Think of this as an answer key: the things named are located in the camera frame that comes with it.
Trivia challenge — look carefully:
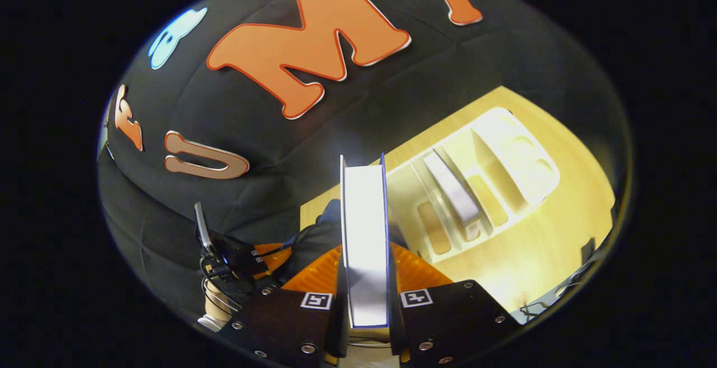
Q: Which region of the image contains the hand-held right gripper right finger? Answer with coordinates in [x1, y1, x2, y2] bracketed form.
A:
[388, 242, 523, 366]

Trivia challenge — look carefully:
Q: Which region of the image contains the cream plastic bookshelf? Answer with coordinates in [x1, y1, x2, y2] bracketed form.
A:
[387, 106, 561, 264]

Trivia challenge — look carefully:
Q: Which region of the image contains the blue schoolbag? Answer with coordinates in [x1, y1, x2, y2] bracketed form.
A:
[288, 199, 409, 285]

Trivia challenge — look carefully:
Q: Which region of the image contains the white portrait cover book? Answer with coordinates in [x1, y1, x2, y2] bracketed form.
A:
[423, 151, 482, 243]

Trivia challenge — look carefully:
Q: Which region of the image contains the blue cover book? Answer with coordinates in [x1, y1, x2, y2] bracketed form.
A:
[339, 153, 391, 329]

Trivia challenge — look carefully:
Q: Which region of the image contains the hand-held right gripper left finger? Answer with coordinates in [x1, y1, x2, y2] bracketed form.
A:
[217, 244, 351, 367]

